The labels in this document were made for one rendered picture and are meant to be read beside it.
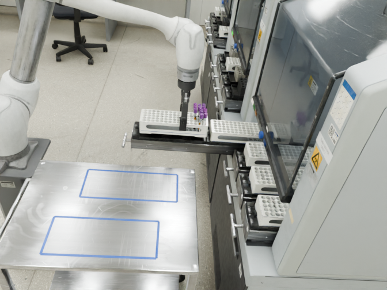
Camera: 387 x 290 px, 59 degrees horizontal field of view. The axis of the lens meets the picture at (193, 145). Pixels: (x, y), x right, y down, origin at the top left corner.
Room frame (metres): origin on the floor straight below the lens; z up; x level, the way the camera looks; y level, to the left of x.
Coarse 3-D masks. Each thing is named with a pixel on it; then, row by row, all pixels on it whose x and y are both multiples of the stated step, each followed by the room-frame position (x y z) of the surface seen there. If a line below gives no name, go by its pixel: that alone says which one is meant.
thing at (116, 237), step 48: (48, 192) 0.78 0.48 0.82; (96, 192) 0.81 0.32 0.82; (144, 192) 0.84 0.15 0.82; (192, 192) 0.88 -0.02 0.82; (48, 240) 0.60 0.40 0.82; (96, 240) 0.62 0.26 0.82; (144, 240) 0.64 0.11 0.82; (192, 240) 0.67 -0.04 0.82; (96, 288) 0.74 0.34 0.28; (144, 288) 0.77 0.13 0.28; (192, 288) 0.56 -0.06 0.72
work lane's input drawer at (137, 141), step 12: (132, 132) 1.21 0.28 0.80; (132, 144) 1.15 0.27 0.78; (144, 144) 1.16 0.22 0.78; (156, 144) 1.17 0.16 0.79; (168, 144) 1.17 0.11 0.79; (180, 144) 1.18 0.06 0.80; (192, 144) 1.18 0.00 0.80; (204, 144) 1.19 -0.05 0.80; (216, 144) 1.20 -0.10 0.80; (228, 144) 1.21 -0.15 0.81; (240, 144) 1.22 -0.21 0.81
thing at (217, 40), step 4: (216, 32) 2.56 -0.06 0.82; (216, 36) 2.47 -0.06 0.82; (208, 40) 2.55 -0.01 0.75; (216, 40) 2.46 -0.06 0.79; (220, 40) 2.46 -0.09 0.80; (224, 40) 2.46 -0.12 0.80; (208, 44) 2.47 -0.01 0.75; (216, 44) 2.46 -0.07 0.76; (220, 44) 2.46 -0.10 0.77; (224, 44) 2.47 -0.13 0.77
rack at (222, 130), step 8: (216, 120) 1.30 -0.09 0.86; (224, 120) 1.31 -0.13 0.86; (216, 128) 1.25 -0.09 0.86; (224, 128) 1.25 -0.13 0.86; (232, 128) 1.26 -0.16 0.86; (240, 128) 1.28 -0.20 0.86; (248, 128) 1.28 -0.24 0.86; (256, 128) 1.29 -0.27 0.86; (216, 136) 1.21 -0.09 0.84; (224, 136) 1.27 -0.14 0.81; (232, 136) 1.27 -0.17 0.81; (240, 136) 1.22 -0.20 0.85; (248, 136) 1.22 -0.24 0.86; (256, 136) 1.23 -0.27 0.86
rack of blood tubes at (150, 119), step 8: (144, 112) 1.25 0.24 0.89; (152, 112) 1.26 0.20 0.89; (160, 112) 1.26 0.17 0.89; (168, 112) 1.27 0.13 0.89; (176, 112) 1.28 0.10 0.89; (192, 112) 1.30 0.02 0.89; (144, 120) 1.20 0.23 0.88; (152, 120) 1.20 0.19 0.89; (160, 120) 1.20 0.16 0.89; (168, 120) 1.21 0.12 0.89; (176, 120) 1.22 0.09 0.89; (192, 120) 1.24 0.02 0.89; (144, 128) 1.18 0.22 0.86; (152, 128) 1.21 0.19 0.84; (160, 128) 1.22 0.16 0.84; (168, 128) 1.23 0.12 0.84; (176, 128) 1.24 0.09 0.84; (192, 128) 1.23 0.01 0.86; (200, 128) 1.20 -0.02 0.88; (200, 136) 1.20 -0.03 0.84
